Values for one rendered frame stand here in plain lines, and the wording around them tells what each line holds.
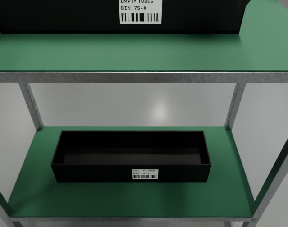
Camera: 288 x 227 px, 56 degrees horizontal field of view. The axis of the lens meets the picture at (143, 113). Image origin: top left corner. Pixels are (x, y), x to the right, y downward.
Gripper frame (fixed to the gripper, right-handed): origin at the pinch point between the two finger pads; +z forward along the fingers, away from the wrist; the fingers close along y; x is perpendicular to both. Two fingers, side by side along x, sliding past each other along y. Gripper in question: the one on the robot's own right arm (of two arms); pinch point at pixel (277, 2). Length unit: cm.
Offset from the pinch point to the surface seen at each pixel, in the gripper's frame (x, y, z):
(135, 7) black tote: -19.9, 17.8, 23.2
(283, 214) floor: 24, -51, 115
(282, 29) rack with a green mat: -19.4, -18.3, 30.4
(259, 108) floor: -45, -64, 151
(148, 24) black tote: -18.2, 15.0, 26.6
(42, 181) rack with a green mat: 11, 55, 81
